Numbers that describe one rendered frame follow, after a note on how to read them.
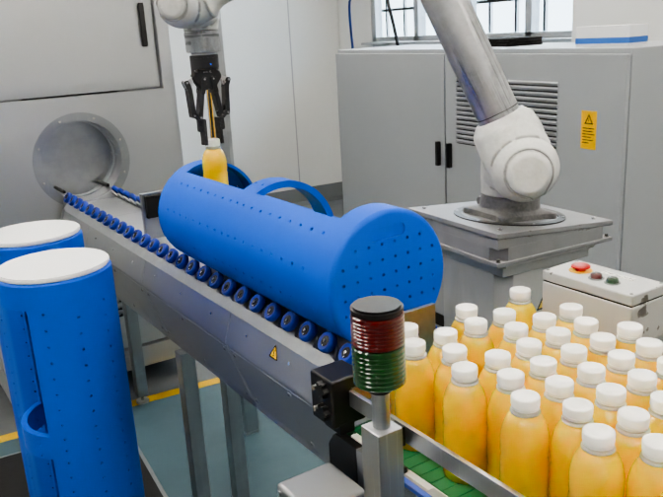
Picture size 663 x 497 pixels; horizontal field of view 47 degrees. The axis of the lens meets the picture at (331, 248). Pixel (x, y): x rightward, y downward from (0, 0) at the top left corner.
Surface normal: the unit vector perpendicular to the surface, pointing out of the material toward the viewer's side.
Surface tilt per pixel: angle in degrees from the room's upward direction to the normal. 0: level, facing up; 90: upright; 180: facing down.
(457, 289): 90
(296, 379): 70
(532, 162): 96
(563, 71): 90
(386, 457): 90
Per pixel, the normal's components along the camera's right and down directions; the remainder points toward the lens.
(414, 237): 0.55, 0.21
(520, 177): -0.05, 0.32
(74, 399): 0.34, 0.25
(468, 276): -0.88, 0.18
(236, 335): -0.80, -0.14
